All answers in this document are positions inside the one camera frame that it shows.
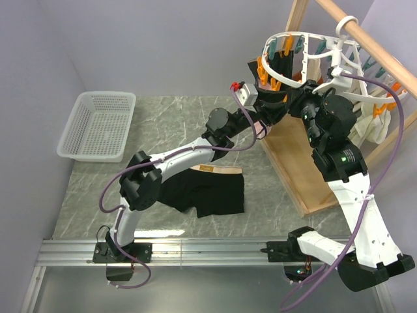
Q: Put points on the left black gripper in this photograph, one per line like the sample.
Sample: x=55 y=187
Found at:
x=271 y=109

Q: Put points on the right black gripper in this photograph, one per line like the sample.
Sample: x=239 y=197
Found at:
x=297 y=96

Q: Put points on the black boxer briefs tan waistband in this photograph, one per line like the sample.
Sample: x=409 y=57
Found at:
x=211 y=190

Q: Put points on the pink underwear navy trim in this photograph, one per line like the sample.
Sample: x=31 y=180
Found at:
x=262 y=130

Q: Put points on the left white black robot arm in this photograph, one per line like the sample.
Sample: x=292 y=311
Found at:
x=141 y=182

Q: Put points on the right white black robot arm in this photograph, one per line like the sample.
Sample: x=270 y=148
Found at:
x=372 y=257

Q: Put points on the cream hanging underwear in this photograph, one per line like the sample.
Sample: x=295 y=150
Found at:
x=350 y=88

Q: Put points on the pale green hanging underwear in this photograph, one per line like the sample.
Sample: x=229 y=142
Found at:
x=372 y=123

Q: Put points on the black hanging garment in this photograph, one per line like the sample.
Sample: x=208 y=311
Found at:
x=281 y=63

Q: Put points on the white plastic basket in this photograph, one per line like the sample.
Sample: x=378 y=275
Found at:
x=98 y=127

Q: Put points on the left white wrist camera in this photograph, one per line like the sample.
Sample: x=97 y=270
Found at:
x=245 y=94

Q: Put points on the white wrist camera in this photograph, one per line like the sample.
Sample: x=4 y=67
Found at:
x=335 y=72
x=245 y=94

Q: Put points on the wooden drying rack frame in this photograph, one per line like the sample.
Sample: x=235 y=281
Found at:
x=287 y=145

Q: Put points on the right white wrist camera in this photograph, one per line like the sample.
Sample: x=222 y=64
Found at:
x=335 y=72

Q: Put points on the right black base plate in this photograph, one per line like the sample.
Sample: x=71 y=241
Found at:
x=283 y=251

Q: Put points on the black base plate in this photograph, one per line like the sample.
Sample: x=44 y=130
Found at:
x=123 y=254
x=283 y=251

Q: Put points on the aluminium mounting rail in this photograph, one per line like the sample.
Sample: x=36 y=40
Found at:
x=187 y=275

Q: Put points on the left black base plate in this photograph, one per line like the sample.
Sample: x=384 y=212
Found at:
x=123 y=254

